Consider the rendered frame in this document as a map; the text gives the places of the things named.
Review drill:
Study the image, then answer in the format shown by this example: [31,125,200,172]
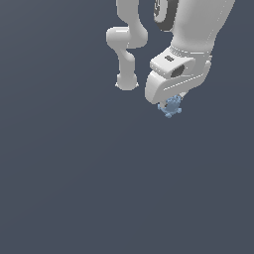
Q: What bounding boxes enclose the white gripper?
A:
[144,47,213,105]

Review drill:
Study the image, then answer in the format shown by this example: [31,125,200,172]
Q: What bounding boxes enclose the small light blue toy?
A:
[157,94,184,119]

